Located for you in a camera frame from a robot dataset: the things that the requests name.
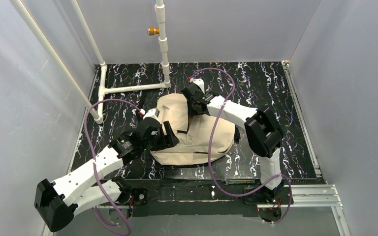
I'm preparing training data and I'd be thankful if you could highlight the white pvc pipe frame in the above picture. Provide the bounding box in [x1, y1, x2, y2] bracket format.
[9, 0, 172, 125]

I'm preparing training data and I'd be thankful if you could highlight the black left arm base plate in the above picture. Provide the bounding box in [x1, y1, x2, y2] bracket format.
[123, 188, 148, 206]

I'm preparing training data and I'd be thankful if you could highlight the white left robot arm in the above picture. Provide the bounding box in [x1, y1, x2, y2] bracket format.
[34, 118, 179, 232]

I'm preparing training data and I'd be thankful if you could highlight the aluminium rail frame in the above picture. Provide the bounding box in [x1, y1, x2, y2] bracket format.
[41, 184, 353, 236]

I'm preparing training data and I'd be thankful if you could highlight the orange knob on pipe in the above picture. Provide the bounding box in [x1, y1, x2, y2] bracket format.
[147, 27, 160, 36]

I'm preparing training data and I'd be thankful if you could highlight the steel wrench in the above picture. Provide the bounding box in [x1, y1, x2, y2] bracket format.
[221, 178, 260, 185]

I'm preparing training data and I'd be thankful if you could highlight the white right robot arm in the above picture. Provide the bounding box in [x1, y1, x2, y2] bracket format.
[181, 83, 285, 191]

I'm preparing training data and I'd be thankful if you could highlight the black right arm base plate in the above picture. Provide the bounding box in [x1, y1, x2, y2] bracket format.
[241, 186, 290, 207]

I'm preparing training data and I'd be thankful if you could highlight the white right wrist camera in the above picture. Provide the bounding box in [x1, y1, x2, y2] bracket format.
[189, 77, 205, 93]

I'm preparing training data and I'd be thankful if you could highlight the beige student backpack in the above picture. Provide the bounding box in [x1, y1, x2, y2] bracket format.
[150, 93, 239, 166]

